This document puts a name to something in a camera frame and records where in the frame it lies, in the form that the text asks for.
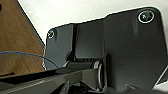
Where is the thin blue cable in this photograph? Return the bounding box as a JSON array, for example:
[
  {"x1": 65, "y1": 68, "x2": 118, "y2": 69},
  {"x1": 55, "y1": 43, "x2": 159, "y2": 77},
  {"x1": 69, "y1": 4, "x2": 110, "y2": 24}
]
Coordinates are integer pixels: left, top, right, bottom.
[{"x1": 0, "y1": 51, "x2": 59, "y2": 68}]

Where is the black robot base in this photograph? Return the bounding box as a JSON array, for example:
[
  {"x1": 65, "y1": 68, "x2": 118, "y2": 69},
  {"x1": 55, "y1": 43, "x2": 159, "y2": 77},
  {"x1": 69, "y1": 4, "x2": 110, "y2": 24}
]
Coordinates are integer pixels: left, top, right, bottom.
[{"x1": 43, "y1": 5, "x2": 168, "y2": 94}]

